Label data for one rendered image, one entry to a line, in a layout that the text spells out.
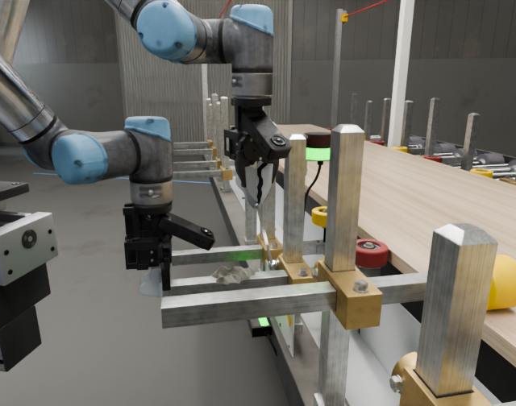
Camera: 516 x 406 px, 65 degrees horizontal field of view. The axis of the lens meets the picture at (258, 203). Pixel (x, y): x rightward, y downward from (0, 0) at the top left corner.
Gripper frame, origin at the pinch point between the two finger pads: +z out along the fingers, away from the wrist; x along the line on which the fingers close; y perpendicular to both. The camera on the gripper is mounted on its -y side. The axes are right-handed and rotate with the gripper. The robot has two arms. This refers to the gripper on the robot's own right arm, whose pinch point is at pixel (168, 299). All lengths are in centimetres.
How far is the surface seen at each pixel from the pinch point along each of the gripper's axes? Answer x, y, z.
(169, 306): 26.3, -1.0, -13.6
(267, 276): 1.2, -19.5, -3.9
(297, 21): -604, -200, -142
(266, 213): -27.1, -25.5, -8.0
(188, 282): 0.5, -3.8, -3.7
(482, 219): -12, -79, -9
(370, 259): 3.9, -40.2, -7.4
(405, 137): -144, -134, -13
